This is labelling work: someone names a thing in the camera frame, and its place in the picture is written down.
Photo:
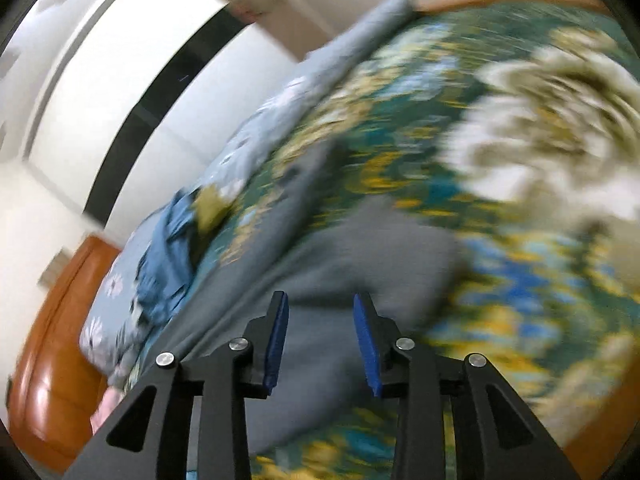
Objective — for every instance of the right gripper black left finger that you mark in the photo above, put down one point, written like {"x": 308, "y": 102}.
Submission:
{"x": 147, "y": 435}

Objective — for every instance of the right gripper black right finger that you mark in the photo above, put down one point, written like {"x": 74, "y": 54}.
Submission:
{"x": 496, "y": 434}

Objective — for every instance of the grey hooded sweatshirt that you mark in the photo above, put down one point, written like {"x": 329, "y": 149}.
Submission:
{"x": 405, "y": 265}

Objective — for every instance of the blue garment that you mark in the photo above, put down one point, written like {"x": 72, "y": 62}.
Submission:
{"x": 166, "y": 272}

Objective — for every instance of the grey daisy print duvet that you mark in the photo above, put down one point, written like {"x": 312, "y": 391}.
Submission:
{"x": 324, "y": 87}

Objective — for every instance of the olive yellow garment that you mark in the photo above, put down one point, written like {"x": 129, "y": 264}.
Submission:
{"x": 210, "y": 210}

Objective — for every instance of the orange wooden headboard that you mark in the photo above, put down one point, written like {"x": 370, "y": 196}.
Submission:
{"x": 55, "y": 389}

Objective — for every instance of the teal floral bed blanket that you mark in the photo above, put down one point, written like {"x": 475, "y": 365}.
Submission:
{"x": 517, "y": 126}

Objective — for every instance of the white wardrobe with black stripe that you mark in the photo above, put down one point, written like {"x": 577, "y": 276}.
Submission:
{"x": 146, "y": 102}

